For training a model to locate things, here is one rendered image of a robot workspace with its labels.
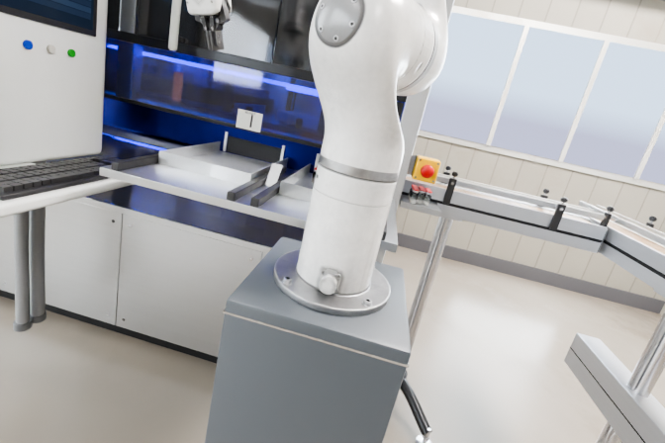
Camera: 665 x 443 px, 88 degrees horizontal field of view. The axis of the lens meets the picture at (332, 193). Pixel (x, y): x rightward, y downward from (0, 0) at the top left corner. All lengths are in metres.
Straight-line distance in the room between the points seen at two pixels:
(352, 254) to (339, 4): 0.31
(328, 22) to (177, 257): 1.16
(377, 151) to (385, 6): 0.17
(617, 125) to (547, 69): 0.70
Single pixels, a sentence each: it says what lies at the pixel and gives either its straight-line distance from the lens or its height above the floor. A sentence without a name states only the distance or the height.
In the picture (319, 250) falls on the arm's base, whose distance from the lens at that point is 0.50.
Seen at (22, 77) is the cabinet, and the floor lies 1.03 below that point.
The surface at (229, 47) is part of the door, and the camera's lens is 1.24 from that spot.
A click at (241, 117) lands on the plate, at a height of 1.03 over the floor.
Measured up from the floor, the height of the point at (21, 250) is 0.48.
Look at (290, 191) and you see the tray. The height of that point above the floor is 0.90.
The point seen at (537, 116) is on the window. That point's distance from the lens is 3.31.
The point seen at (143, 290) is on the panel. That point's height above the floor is 0.29.
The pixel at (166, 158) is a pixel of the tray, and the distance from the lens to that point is 1.03.
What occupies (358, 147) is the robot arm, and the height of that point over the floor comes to 1.09.
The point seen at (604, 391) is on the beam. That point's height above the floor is 0.49.
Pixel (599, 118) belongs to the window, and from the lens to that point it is 3.49.
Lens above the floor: 1.13
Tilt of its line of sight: 14 degrees down
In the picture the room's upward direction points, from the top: 13 degrees clockwise
